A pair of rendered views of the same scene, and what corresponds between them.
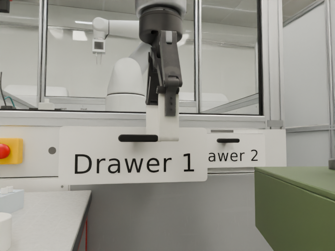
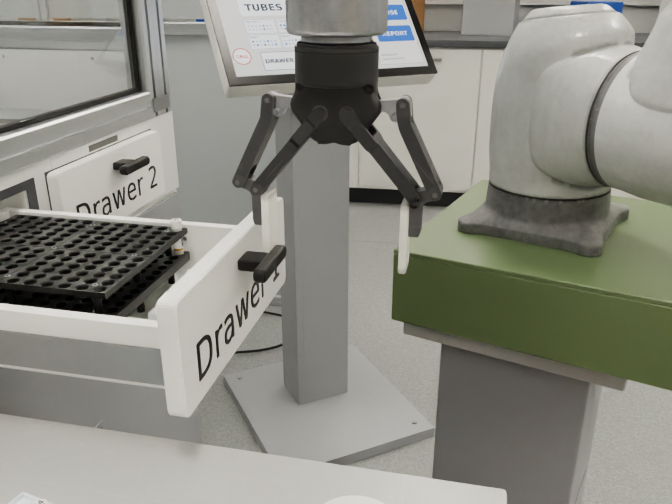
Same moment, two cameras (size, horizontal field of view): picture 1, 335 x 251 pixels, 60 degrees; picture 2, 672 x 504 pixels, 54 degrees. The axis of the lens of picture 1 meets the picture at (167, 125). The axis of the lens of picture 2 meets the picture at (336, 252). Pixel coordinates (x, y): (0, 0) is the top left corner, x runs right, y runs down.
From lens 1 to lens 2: 0.67 m
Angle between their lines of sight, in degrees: 69
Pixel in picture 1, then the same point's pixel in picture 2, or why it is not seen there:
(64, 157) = (186, 363)
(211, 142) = (101, 175)
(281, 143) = (170, 139)
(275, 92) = (155, 37)
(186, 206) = not seen: hidden behind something
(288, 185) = (539, 283)
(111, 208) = not seen: outside the picture
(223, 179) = not seen: hidden behind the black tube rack
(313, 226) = (594, 316)
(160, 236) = (55, 404)
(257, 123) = (141, 109)
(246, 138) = (141, 148)
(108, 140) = (221, 286)
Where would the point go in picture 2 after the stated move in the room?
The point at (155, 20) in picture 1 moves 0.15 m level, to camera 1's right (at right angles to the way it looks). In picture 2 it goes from (371, 65) to (423, 50)
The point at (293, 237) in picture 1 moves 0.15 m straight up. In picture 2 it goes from (542, 325) to (559, 198)
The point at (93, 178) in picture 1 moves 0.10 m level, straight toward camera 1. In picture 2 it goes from (215, 369) to (321, 380)
